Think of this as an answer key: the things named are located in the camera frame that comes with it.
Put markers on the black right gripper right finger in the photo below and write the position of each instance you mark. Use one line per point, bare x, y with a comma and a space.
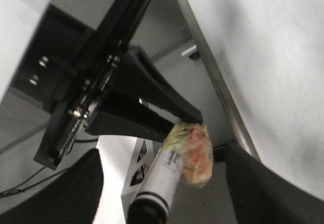
137, 76

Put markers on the white whiteboard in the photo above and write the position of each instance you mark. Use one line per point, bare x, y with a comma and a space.
265, 58

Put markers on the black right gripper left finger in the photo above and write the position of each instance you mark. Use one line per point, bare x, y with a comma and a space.
123, 115

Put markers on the black and white whiteboard marker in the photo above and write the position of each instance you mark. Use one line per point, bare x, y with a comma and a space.
153, 200

